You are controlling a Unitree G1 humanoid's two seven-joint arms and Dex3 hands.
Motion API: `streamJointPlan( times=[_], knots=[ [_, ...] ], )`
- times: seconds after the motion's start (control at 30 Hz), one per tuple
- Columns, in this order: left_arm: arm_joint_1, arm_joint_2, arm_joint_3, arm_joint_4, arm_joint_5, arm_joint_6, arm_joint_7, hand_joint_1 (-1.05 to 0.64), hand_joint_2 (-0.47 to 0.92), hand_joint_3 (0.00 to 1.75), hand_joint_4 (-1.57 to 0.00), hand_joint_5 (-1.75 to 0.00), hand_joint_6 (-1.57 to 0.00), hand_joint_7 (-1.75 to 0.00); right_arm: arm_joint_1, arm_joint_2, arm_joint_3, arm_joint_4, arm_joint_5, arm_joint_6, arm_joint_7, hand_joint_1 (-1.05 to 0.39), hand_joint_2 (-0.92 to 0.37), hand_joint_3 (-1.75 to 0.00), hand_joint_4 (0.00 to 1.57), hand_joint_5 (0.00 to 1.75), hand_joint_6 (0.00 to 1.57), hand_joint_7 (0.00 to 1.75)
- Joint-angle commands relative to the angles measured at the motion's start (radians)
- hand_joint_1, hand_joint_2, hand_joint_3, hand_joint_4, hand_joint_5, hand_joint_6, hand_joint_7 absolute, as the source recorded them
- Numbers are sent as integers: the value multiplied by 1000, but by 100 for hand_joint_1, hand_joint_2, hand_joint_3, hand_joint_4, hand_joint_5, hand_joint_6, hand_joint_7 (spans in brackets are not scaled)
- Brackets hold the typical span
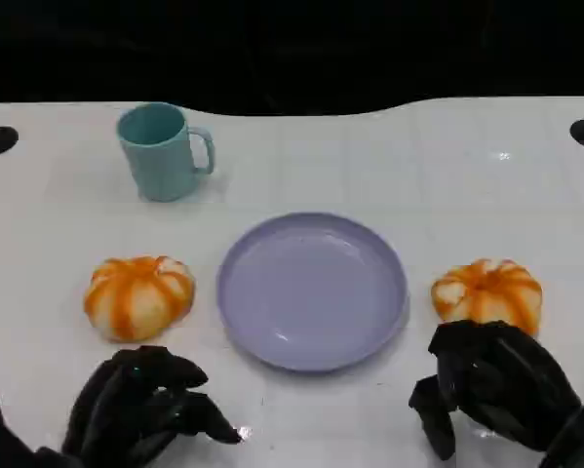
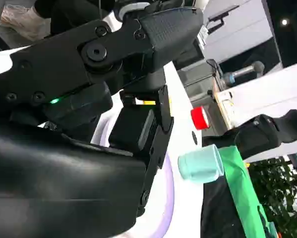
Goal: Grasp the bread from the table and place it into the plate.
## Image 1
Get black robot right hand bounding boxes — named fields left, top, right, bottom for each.
left=408, top=319, right=584, bottom=462

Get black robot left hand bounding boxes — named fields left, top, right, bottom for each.
left=60, top=344, right=244, bottom=468

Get orange white toy bread roll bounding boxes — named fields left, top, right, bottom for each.
left=429, top=257, right=545, bottom=338
left=82, top=253, right=198, bottom=343

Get lilac plate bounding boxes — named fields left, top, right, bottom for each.
left=215, top=211, right=411, bottom=375

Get pale green mug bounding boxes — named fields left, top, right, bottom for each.
left=115, top=100, right=217, bottom=204

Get black backdrop cloth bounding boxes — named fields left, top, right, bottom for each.
left=0, top=0, right=584, bottom=117

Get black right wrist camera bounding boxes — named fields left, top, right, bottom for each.
left=538, top=393, right=584, bottom=468

